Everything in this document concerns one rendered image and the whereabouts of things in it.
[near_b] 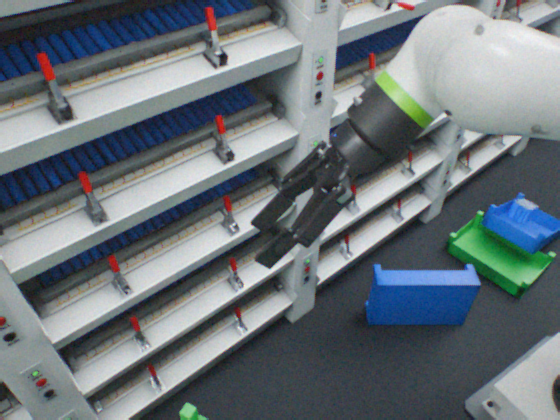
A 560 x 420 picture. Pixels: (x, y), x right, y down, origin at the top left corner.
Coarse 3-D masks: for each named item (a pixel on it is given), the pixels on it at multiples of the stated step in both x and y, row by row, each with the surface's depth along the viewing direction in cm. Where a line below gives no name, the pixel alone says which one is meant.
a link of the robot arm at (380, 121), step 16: (368, 96) 58; (384, 96) 56; (352, 112) 59; (368, 112) 57; (384, 112) 56; (400, 112) 56; (368, 128) 58; (384, 128) 57; (400, 128) 57; (416, 128) 57; (384, 144) 58; (400, 144) 59
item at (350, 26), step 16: (400, 0) 103; (416, 0) 104; (432, 0) 107; (448, 0) 113; (352, 16) 95; (368, 16) 96; (384, 16) 99; (400, 16) 103; (416, 16) 108; (352, 32) 95; (368, 32) 100
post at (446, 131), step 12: (468, 0) 129; (480, 0) 127; (492, 0) 126; (504, 0) 130; (444, 132) 155; (456, 144) 160; (456, 156) 166; (444, 168) 164; (432, 180) 168; (444, 192) 176; (432, 204) 174; (420, 216) 181; (432, 216) 181
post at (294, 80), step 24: (312, 0) 83; (336, 0) 86; (312, 24) 86; (336, 24) 90; (312, 48) 89; (336, 48) 93; (288, 72) 94; (288, 96) 97; (312, 120) 100; (288, 168) 109; (312, 192) 115; (288, 216) 119; (312, 264) 135; (312, 288) 143; (288, 312) 145
